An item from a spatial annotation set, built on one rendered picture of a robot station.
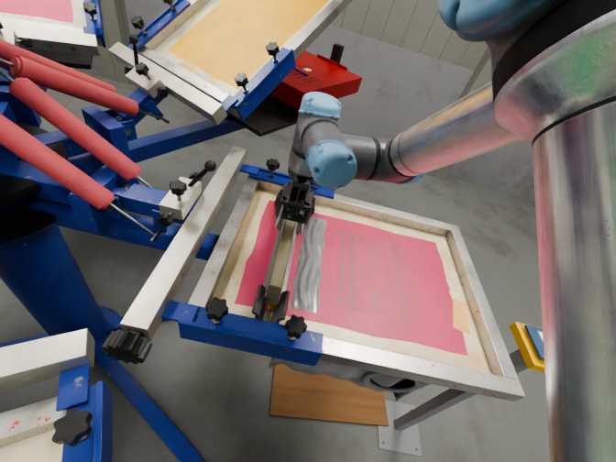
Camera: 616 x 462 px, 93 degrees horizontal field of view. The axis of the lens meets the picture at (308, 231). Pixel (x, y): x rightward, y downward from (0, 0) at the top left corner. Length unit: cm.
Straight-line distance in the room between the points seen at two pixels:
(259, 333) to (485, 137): 52
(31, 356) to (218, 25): 129
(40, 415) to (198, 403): 104
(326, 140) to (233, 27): 106
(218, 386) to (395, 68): 313
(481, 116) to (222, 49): 116
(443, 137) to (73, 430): 62
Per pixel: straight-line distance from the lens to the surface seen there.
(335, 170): 47
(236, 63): 131
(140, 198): 86
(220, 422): 162
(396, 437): 181
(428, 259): 105
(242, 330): 65
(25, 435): 69
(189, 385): 167
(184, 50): 146
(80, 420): 58
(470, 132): 40
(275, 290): 65
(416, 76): 352
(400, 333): 82
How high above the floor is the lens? 159
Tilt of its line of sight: 43 degrees down
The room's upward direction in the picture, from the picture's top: 18 degrees clockwise
